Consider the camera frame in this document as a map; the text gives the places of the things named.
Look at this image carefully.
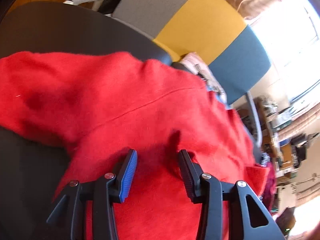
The pink printed cushion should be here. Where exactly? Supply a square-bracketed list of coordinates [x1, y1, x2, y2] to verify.
[179, 53, 227, 103]

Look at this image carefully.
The red knit sweater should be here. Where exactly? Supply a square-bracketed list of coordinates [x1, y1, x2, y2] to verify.
[1, 51, 268, 239]

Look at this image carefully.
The wooden side shelf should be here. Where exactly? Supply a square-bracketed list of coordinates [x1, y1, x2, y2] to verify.
[237, 93, 298, 180]

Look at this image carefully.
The grey yellow blue armchair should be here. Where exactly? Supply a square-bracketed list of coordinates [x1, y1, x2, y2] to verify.
[63, 0, 272, 148]

